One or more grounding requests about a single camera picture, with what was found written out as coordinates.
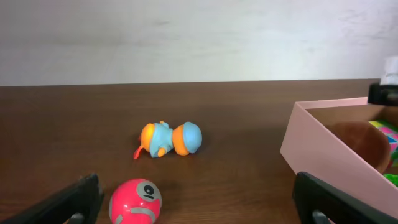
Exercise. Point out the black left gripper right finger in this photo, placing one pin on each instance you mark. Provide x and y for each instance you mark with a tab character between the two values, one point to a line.
319	202

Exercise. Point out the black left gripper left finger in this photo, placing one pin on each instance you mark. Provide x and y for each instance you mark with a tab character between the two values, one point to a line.
78	203

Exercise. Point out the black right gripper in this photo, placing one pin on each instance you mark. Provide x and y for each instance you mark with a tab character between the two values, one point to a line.
382	94

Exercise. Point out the colourful puzzle cube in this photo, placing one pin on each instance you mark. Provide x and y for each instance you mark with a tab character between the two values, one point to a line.
390	132

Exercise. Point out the brown plush toy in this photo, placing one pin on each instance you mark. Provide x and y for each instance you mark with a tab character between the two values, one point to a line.
366	140

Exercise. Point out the pink cardboard box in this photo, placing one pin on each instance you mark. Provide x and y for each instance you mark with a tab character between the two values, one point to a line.
310	146

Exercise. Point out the red ball with grey face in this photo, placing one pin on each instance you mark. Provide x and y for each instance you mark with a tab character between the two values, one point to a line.
137	201

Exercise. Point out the green round toy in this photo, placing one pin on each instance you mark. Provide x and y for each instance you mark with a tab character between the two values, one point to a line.
392	178

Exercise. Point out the orange and blue duck toy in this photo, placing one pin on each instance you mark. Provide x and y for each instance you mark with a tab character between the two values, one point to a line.
158	139

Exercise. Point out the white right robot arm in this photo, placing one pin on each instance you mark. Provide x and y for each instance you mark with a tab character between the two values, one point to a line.
391	70

